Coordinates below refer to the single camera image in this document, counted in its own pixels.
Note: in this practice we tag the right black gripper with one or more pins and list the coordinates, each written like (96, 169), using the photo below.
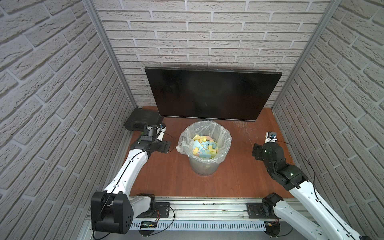
(257, 151)

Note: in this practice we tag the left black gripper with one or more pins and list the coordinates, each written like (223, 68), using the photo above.
(139, 120)

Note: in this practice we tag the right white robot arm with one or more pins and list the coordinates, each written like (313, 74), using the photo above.
(328, 225)

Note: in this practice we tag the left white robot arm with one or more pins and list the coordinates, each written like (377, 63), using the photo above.
(111, 210)

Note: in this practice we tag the black box under monitor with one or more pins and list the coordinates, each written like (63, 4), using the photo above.
(139, 118)

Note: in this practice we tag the pile of discarded sticky notes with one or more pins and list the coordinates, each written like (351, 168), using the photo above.
(204, 147)

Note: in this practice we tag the black flat monitor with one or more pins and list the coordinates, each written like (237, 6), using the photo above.
(232, 95)

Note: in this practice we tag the clear plastic bin liner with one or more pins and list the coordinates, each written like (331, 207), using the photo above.
(205, 128)

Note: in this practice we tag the mesh waste bin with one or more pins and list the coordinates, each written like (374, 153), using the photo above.
(203, 168)

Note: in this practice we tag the round black connector board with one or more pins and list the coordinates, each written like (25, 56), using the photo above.
(272, 229)

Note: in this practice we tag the small green circuit board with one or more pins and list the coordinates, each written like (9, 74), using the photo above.
(148, 225)

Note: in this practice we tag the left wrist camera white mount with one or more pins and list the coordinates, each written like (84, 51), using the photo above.
(161, 130)

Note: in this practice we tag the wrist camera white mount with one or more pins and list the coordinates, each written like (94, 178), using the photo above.
(161, 130)
(271, 137)

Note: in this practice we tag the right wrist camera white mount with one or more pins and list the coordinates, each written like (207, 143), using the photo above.
(271, 137)

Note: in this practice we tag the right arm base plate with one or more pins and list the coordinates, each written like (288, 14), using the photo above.
(260, 211)

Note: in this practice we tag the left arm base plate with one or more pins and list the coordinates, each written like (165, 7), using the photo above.
(161, 210)

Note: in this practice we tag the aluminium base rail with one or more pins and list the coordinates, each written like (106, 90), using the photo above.
(210, 214)

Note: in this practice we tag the right aluminium corner post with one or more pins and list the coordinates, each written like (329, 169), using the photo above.
(324, 21)

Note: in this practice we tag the aluminium corner post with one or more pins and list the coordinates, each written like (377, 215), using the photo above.
(324, 21)
(93, 13)

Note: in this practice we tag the left aluminium corner post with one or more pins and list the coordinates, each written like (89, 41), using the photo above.
(93, 13)

